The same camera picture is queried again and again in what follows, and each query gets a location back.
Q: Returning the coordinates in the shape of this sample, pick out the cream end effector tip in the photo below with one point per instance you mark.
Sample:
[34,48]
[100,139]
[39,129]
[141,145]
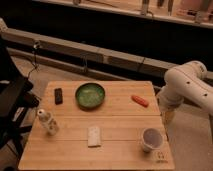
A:
[167,117]

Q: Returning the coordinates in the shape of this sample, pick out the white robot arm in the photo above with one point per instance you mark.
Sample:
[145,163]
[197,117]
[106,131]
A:
[185,82]

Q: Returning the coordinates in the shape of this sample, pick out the white plastic bottle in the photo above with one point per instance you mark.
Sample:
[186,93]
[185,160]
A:
[48,122]

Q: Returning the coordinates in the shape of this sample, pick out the white paper cup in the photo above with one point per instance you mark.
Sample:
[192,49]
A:
[151,139]

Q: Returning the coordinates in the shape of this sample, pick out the orange carrot toy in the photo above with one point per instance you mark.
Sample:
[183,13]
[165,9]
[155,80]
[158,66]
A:
[140,100]

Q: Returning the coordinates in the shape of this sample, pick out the green ceramic bowl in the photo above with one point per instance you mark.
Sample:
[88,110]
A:
[90,95]

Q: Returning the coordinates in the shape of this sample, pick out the black rectangular remote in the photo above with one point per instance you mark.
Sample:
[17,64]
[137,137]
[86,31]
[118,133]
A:
[58,96]

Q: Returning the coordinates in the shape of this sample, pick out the black chair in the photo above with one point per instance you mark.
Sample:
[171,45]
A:
[15,100]

